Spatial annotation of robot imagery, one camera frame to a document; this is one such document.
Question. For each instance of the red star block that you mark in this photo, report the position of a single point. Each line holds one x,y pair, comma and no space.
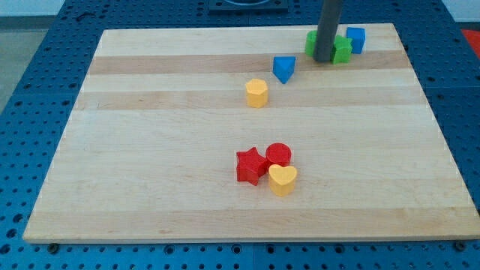
251,166

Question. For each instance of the yellow hexagon block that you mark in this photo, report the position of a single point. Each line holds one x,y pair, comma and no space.
257,93

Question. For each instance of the yellow heart block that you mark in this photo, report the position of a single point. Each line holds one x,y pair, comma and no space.
282,179

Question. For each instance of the green block behind rod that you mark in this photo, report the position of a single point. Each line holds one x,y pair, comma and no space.
310,43

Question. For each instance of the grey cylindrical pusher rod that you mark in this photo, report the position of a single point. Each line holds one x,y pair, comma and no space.
326,29

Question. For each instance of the red cylinder block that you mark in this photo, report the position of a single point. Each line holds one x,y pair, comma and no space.
278,153

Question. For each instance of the green star block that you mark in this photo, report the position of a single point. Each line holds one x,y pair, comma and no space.
342,50

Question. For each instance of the wooden board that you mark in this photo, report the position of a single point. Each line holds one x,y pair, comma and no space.
235,135

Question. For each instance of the blue cube block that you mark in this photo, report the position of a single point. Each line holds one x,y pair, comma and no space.
358,37

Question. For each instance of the blue triangle block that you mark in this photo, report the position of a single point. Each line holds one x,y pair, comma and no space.
284,67

